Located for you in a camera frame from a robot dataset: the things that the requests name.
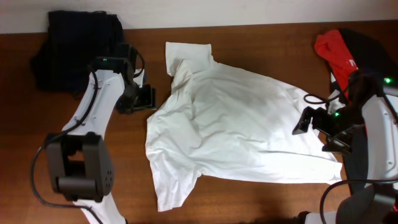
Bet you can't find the white t-shirt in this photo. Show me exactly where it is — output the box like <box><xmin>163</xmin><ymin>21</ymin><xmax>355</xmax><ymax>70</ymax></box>
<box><xmin>146</xmin><ymin>42</ymin><xmax>342</xmax><ymax>212</ymax></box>

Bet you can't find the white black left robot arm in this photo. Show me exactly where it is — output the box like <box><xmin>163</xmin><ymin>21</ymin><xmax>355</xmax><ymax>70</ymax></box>
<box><xmin>39</xmin><ymin>44</ymin><xmax>156</xmax><ymax>223</ymax></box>

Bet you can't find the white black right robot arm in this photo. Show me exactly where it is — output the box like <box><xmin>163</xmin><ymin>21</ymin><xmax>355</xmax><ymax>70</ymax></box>
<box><xmin>292</xmin><ymin>70</ymin><xmax>397</xmax><ymax>224</ymax></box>

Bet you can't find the dark navy folded clothes pile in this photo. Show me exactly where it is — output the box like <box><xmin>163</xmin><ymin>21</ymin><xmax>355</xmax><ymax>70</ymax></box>
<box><xmin>30</xmin><ymin>11</ymin><xmax>124</xmax><ymax>93</ymax></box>

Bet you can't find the black garment under red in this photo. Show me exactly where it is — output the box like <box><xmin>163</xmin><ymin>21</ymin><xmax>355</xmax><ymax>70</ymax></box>
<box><xmin>330</xmin><ymin>29</ymin><xmax>397</xmax><ymax>179</ymax></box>

